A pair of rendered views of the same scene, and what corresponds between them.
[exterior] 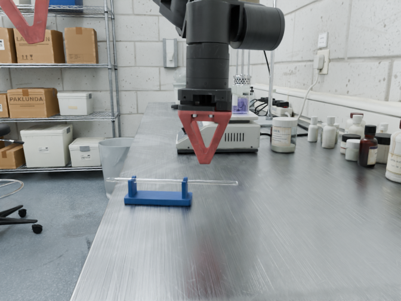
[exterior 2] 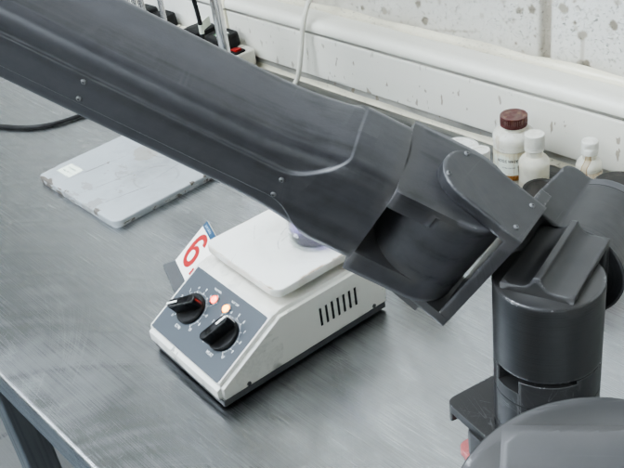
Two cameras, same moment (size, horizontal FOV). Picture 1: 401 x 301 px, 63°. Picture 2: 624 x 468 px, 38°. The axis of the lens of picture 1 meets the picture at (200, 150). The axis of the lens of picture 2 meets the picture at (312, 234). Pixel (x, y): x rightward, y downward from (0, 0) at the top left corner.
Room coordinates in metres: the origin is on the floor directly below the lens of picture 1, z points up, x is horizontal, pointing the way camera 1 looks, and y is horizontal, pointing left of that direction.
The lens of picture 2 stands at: (0.20, 0.28, 1.31)
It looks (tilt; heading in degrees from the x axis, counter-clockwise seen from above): 33 degrees down; 329
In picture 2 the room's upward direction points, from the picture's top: 9 degrees counter-clockwise
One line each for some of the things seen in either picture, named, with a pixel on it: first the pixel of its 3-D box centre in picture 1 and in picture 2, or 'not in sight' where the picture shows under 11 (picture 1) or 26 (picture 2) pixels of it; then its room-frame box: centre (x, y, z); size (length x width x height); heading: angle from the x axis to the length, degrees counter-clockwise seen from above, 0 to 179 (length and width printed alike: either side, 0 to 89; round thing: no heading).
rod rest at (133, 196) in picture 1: (158, 189); not in sight; (0.46, 0.06, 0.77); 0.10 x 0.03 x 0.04; 85
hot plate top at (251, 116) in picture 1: (230, 114); (289, 242); (0.82, -0.08, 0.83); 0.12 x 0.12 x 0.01; 3
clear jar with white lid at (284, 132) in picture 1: (284, 134); not in sight; (0.78, -0.20, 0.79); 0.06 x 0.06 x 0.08
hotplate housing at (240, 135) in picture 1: (219, 132); (274, 291); (0.82, -0.05, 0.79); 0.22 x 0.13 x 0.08; 93
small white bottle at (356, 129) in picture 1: (355, 132); (534, 168); (0.79, -0.38, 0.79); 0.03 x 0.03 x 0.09
